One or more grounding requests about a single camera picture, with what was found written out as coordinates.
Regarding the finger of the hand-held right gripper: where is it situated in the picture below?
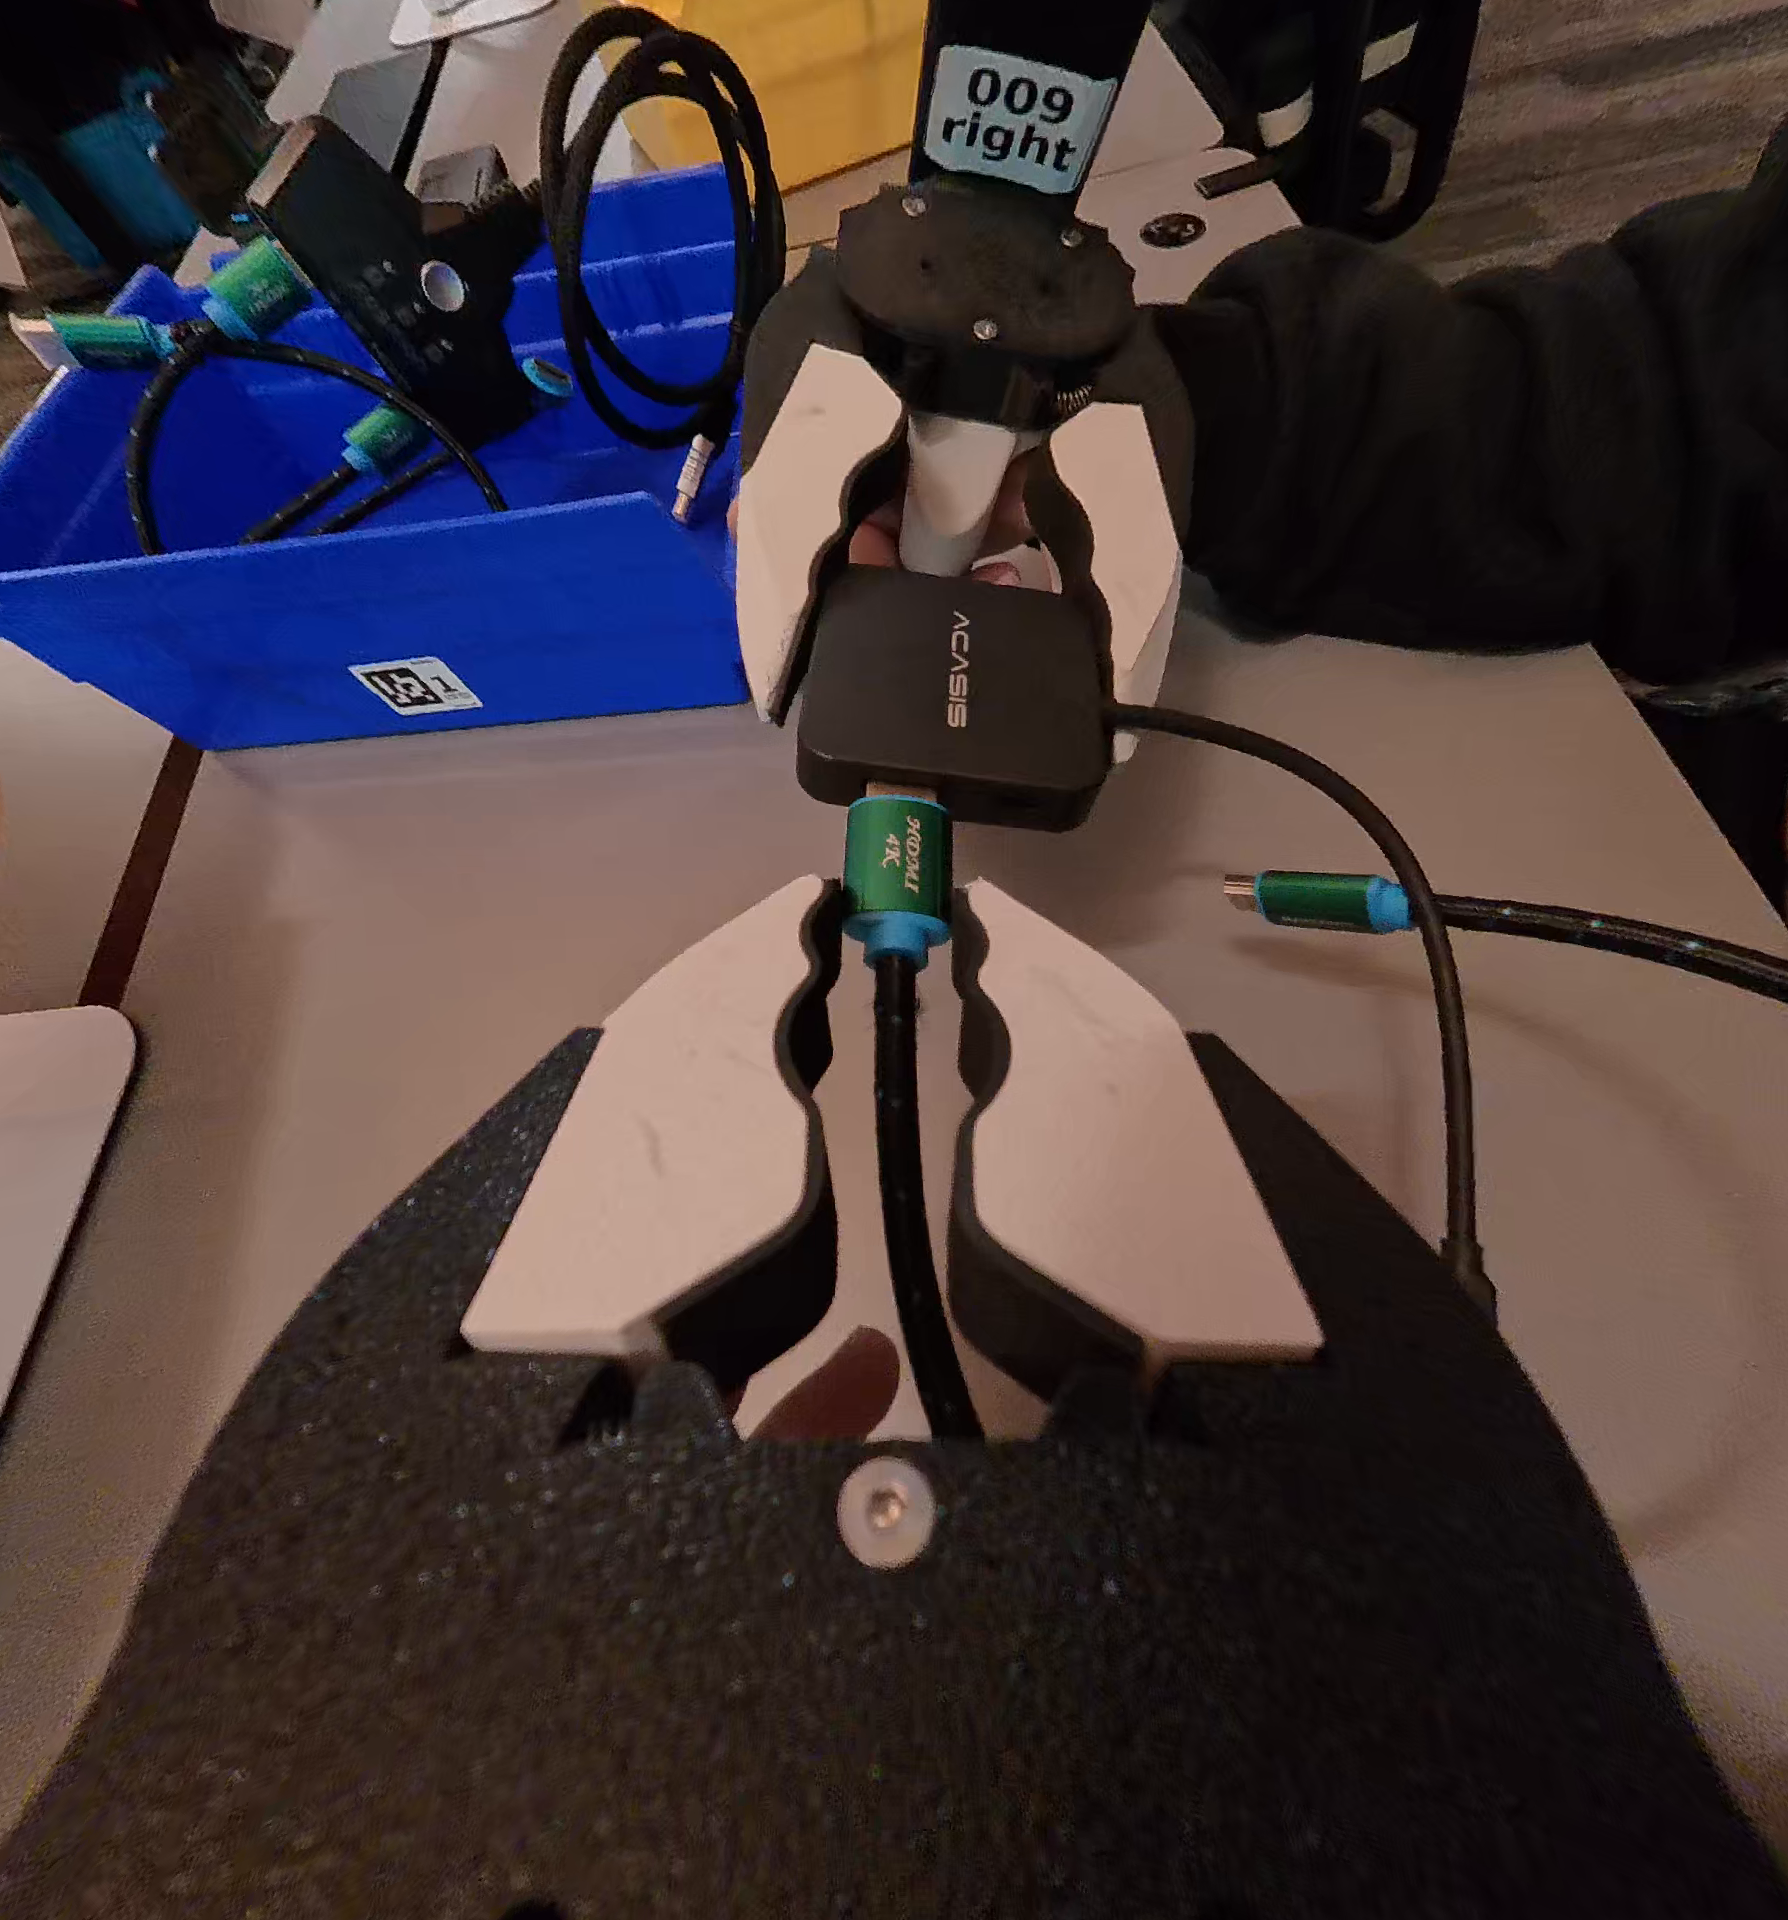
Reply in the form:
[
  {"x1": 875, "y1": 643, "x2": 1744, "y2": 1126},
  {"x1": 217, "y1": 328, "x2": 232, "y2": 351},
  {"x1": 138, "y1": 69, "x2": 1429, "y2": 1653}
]
[
  {"x1": 1026, "y1": 398, "x2": 1188, "y2": 769},
  {"x1": 733, "y1": 341, "x2": 911, "y2": 725}
]

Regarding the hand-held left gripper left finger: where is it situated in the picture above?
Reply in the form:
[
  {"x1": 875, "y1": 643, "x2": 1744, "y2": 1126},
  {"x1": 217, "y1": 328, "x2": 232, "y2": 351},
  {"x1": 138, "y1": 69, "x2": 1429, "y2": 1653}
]
[{"x1": 460, "y1": 874, "x2": 848, "y2": 1400}]

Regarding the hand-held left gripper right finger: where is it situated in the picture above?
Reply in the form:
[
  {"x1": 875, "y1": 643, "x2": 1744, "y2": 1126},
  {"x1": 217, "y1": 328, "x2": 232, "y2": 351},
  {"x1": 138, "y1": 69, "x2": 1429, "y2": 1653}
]
[{"x1": 950, "y1": 877, "x2": 1330, "y2": 1414}]

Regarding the blue plastic bin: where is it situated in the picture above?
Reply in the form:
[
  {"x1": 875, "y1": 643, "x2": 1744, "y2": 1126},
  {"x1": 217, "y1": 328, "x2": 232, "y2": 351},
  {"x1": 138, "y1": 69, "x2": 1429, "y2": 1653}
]
[{"x1": 0, "y1": 163, "x2": 759, "y2": 754}]

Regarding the person's right forearm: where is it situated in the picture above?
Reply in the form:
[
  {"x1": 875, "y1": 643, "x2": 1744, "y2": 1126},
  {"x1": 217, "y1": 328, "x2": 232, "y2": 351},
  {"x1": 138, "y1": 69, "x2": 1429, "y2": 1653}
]
[{"x1": 1156, "y1": 44, "x2": 1788, "y2": 691}]

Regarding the grey desk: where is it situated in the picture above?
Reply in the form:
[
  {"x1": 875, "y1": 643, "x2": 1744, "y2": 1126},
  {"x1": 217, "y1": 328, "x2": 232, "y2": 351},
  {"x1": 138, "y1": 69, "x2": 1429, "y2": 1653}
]
[{"x1": 0, "y1": 22, "x2": 1788, "y2": 1920}]

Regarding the person's right hand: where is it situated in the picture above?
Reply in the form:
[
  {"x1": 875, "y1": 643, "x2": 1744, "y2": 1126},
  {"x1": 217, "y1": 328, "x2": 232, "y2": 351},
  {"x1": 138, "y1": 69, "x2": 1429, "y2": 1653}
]
[{"x1": 841, "y1": 503, "x2": 1027, "y2": 588}]

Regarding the black office chair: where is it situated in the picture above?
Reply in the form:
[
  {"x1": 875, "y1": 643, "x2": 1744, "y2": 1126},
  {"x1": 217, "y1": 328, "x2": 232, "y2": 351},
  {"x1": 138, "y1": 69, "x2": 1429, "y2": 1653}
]
[{"x1": 1194, "y1": 0, "x2": 1483, "y2": 244}]

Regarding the wooden document stand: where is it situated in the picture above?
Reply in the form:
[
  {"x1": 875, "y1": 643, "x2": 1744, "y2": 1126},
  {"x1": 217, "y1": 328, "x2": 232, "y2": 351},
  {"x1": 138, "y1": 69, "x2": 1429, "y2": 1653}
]
[{"x1": 0, "y1": 701, "x2": 139, "y2": 1595}]

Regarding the black cable with silver plug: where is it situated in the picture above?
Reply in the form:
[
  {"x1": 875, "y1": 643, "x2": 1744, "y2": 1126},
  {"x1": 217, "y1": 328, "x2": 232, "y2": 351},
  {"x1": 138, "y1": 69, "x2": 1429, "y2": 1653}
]
[{"x1": 537, "y1": 4, "x2": 789, "y2": 523}]

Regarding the black switch box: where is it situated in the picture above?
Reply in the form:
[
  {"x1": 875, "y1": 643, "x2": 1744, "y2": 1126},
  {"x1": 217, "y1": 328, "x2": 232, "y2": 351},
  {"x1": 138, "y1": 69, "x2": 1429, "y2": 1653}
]
[{"x1": 240, "y1": 117, "x2": 543, "y2": 444}]

